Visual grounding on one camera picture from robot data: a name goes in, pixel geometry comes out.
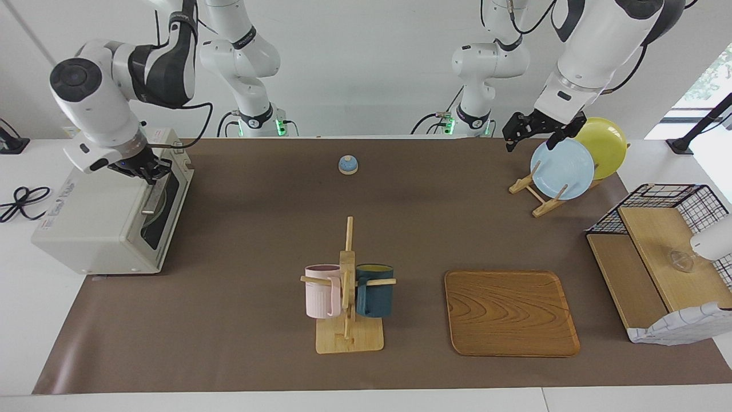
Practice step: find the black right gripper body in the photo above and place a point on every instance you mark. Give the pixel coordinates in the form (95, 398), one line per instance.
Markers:
(140, 163)

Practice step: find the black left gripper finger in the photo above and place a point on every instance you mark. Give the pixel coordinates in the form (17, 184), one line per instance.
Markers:
(559, 141)
(510, 142)

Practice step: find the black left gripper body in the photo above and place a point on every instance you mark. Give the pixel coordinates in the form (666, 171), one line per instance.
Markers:
(543, 125)

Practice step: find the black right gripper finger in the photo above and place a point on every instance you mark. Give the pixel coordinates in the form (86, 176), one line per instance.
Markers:
(153, 178)
(166, 167)

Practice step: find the pale green plate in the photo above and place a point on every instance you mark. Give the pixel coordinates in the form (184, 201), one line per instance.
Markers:
(155, 203)

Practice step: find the beige toaster oven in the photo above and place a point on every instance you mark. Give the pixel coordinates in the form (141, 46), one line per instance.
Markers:
(97, 212)

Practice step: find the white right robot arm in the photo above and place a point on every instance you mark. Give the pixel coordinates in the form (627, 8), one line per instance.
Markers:
(97, 109)

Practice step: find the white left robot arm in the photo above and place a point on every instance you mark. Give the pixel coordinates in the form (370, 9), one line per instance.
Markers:
(595, 51)

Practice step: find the light blue plate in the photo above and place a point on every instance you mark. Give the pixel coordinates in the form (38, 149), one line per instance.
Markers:
(566, 166)

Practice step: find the wooden plate rack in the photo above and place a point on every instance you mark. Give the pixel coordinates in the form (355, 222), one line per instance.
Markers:
(520, 184)

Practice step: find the yellow plate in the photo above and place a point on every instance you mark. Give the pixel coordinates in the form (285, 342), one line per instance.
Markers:
(609, 149)

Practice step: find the light wooden shelf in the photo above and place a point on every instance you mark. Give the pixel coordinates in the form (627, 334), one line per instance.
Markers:
(657, 240)

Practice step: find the brown table mat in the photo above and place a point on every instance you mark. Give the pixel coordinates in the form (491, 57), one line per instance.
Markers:
(229, 320)

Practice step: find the blue service bell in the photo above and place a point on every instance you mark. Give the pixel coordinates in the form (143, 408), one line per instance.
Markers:
(347, 166)

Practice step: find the small clear glass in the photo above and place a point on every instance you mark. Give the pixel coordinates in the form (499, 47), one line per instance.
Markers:
(682, 262)

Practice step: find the brown wooden tray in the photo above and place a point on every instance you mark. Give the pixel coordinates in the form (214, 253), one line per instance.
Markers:
(509, 315)

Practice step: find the white cylindrical device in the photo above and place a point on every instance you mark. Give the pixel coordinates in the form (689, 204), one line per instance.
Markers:
(715, 240)

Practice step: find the pink mug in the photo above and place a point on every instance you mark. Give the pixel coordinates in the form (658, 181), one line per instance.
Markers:
(320, 294)

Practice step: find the dark blue mug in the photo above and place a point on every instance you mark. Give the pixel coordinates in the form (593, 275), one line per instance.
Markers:
(374, 297)

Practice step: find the white checked cloth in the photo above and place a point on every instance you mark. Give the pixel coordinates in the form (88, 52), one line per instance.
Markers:
(680, 326)

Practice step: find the wooden mug tree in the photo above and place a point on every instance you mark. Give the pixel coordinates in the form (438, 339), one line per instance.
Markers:
(349, 340)

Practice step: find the white wall socket box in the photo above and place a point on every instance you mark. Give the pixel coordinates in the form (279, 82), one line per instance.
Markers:
(71, 133)

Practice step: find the black clamp mount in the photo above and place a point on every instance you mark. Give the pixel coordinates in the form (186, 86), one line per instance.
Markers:
(11, 146)

